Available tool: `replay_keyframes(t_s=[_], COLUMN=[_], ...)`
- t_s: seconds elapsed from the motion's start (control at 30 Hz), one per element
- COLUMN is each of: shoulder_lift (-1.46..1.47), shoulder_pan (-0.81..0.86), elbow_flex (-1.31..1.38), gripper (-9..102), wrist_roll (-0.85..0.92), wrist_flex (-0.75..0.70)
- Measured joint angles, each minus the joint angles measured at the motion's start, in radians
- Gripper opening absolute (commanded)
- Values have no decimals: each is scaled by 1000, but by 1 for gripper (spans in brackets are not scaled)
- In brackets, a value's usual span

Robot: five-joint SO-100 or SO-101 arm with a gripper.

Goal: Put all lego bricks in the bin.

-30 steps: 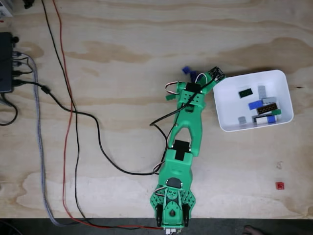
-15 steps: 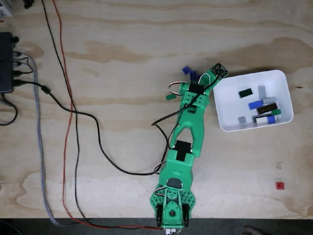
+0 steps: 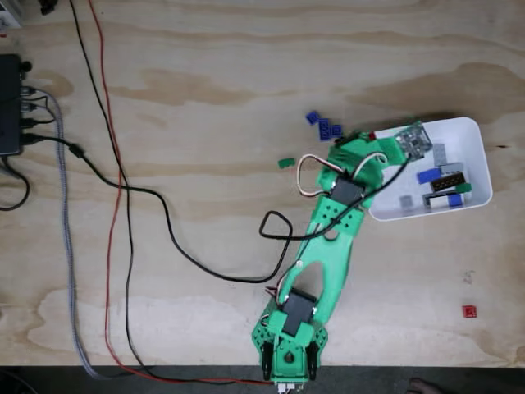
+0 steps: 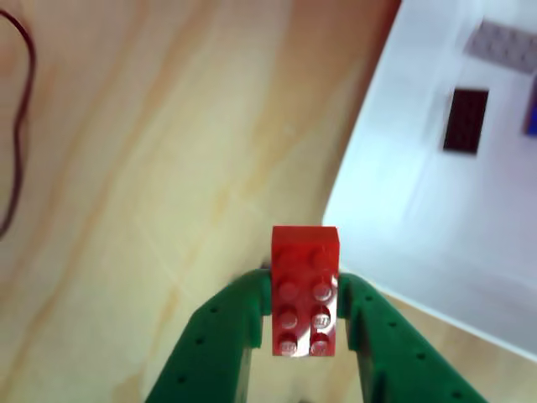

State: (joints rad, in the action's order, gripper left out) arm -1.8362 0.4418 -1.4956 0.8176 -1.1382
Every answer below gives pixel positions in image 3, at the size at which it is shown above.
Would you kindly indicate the small grey lego brick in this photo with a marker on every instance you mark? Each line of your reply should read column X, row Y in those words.
column 406, row 201

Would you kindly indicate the blue lego plate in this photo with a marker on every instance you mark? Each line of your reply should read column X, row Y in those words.
column 427, row 176

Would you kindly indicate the light grey lego brick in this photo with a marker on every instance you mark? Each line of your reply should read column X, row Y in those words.
column 451, row 167
column 439, row 152

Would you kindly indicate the white long lego brick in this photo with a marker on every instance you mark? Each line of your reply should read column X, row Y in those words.
column 439, row 202

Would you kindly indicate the brown long lego brick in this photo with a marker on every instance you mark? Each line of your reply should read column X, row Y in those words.
column 449, row 181

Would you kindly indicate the small blue lego brick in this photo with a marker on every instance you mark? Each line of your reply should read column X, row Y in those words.
column 336, row 130
column 312, row 117
column 455, row 200

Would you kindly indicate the green lego brick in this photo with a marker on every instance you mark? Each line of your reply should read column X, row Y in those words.
column 286, row 162
column 464, row 187

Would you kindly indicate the small red lego brick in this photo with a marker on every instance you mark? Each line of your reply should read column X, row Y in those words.
column 469, row 311

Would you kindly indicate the blue oblong lego brick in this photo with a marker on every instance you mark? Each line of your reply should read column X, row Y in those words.
column 324, row 129

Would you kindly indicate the white plastic bin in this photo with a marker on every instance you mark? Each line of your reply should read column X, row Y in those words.
column 476, row 139

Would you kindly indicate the black clamp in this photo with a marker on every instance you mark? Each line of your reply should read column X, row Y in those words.
column 47, row 6

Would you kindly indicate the black round knob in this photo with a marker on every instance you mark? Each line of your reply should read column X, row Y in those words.
column 25, row 65

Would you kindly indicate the dark grey hub box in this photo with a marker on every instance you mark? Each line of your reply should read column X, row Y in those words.
column 9, row 102

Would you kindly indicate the white box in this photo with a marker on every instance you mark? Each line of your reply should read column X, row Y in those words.
column 8, row 14

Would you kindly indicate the green camera circuit board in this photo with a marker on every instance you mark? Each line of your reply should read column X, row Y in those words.
column 412, row 141

